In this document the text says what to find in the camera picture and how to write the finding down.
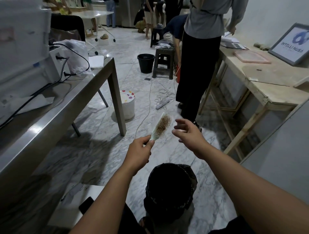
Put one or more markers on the person's right hand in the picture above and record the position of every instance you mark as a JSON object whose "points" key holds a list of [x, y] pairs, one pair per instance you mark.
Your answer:
{"points": [[194, 137]]}

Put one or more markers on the person's left hand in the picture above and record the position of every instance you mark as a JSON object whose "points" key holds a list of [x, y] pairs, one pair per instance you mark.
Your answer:
{"points": [[137, 154]]}

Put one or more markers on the person's left thumb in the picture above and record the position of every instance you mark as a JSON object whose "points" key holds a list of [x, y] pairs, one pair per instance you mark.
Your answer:
{"points": [[149, 144]]}

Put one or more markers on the person's right thumb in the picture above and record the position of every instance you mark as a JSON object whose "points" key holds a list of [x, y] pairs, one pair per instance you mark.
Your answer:
{"points": [[182, 140]]}

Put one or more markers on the white hairbrush with hair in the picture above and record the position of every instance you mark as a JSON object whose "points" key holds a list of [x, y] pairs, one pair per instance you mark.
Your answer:
{"points": [[162, 125]]}

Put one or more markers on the person's right forearm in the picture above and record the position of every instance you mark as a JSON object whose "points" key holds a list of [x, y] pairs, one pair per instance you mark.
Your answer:
{"points": [[246, 192]]}

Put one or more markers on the person's left forearm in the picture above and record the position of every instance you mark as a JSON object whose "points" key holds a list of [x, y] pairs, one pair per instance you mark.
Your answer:
{"points": [[106, 200]]}

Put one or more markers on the white power strip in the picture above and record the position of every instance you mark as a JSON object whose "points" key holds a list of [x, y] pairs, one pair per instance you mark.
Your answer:
{"points": [[162, 104]]}

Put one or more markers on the white bin with dotted lid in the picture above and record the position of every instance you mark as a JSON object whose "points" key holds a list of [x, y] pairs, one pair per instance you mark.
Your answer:
{"points": [[128, 103]]}

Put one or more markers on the black bin with trash bag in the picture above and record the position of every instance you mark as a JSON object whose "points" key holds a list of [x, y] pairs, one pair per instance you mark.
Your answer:
{"points": [[169, 190]]}

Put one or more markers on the orange bucket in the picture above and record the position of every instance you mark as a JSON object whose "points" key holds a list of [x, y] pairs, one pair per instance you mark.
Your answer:
{"points": [[178, 73]]}

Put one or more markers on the person's black trousers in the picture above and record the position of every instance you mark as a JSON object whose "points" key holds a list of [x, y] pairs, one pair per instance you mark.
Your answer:
{"points": [[131, 220]]}

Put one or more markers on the dark plastic stool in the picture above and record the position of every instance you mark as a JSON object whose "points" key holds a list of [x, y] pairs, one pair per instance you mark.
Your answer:
{"points": [[164, 61]]}

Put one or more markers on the black bucket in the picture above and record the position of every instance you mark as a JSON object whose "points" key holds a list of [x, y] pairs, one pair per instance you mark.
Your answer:
{"points": [[146, 64]]}

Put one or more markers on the person's sandal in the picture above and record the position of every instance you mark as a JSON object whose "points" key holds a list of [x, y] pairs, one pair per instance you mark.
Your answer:
{"points": [[146, 225]]}

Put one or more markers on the black phone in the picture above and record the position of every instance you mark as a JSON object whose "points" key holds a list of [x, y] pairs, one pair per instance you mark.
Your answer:
{"points": [[85, 205]]}

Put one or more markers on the grey metal table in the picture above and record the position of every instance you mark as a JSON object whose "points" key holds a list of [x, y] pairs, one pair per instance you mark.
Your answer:
{"points": [[72, 101]]}

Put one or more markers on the stack of white paper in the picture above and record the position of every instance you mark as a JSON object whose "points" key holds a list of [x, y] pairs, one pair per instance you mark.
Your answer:
{"points": [[96, 61]]}

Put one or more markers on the white panel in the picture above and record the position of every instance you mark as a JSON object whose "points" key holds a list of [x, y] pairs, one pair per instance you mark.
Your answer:
{"points": [[282, 156]]}

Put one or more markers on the light wooden table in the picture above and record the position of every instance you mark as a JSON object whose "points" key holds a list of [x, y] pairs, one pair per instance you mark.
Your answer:
{"points": [[265, 79]]}

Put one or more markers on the small black plastic stool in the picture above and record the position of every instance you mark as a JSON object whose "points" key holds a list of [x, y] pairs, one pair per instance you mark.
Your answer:
{"points": [[155, 36]]}

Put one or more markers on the pink tray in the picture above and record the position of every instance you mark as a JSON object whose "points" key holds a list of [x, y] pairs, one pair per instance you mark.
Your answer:
{"points": [[252, 57]]}

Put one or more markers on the white laptop with papers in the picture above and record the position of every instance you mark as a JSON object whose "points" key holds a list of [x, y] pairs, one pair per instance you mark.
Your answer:
{"points": [[233, 43]]}

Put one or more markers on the clear plastic bag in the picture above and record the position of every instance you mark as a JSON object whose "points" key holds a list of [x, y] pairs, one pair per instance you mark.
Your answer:
{"points": [[77, 55]]}

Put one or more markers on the small white appliance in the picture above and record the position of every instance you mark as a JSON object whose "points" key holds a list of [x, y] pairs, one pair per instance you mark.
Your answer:
{"points": [[59, 62]]}

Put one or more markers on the white paper sheet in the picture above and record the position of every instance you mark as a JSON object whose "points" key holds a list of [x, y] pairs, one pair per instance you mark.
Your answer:
{"points": [[26, 103]]}

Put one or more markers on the steel refrigerator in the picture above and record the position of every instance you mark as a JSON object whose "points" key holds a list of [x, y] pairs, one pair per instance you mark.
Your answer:
{"points": [[129, 13]]}

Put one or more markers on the white folding table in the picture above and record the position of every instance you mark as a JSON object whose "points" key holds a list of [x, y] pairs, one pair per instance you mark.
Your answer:
{"points": [[96, 16]]}

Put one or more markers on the black chair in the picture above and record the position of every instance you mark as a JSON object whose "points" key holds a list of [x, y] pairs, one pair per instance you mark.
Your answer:
{"points": [[70, 26]]}

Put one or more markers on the grey framed picture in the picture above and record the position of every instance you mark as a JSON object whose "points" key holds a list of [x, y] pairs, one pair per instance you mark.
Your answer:
{"points": [[291, 44]]}

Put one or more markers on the large white printer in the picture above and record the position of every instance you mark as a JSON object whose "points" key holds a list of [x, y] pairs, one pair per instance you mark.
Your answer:
{"points": [[21, 41]]}

